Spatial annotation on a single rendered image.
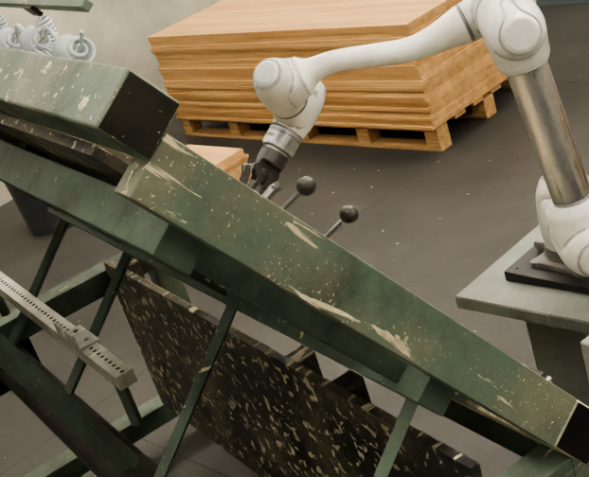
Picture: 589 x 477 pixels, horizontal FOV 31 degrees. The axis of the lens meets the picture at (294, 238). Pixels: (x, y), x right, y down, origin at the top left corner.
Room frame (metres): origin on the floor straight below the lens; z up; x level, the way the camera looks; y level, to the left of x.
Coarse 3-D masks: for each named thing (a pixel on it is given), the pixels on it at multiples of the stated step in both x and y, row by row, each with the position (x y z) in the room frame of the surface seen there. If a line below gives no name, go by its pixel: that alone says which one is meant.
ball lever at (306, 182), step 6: (300, 180) 1.84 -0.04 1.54; (306, 180) 1.84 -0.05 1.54; (312, 180) 1.84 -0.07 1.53; (300, 186) 1.83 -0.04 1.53; (306, 186) 1.83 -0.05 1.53; (312, 186) 1.83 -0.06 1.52; (300, 192) 1.83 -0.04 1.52; (306, 192) 1.83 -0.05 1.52; (312, 192) 1.83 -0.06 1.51; (294, 198) 1.85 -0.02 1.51; (288, 204) 1.85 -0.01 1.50
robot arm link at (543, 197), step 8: (544, 184) 2.57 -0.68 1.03; (536, 192) 2.61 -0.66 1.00; (544, 192) 2.56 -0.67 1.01; (536, 200) 2.60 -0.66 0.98; (544, 200) 2.56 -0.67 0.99; (544, 208) 2.54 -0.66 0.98; (544, 216) 2.54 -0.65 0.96; (544, 224) 2.54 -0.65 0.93; (544, 232) 2.56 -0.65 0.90; (544, 240) 2.60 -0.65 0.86; (552, 248) 2.57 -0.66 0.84
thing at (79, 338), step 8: (56, 328) 2.63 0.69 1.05; (64, 328) 2.58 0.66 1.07; (72, 328) 2.66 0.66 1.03; (80, 328) 2.64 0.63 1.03; (64, 336) 2.58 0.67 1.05; (72, 336) 2.52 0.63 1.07; (80, 336) 2.59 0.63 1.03; (88, 336) 2.58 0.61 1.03; (96, 336) 2.56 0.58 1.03; (72, 344) 2.54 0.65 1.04; (80, 344) 2.54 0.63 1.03; (88, 344) 2.53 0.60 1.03
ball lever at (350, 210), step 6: (348, 204) 1.88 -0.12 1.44; (342, 210) 1.87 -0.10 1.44; (348, 210) 1.87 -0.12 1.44; (354, 210) 1.87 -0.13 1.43; (342, 216) 1.87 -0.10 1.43; (348, 216) 1.86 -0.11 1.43; (354, 216) 1.86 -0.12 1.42; (342, 222) 1.88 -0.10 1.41; (348, 222) 1.87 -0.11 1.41; (336, 228) 1.88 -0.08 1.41; (330, 234) 1.88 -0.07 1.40
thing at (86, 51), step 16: (0, 0) 2.52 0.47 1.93; (16, 0) 2.42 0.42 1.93; (32, 0) 2.33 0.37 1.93; (48, 0) 2.24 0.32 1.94; (64, 0) 2.16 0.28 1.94; (80, 0) 2.08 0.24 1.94; (0, 32) 2.54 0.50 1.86; (16, 32) 2.46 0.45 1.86; (32, 32) 2.32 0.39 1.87; (80, 32) 2.09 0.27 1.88; (16, 48) 2.56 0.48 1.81; (32, 48) 2.31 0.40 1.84; (64, 48) 2.13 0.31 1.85; (80, 48) 2.20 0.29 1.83
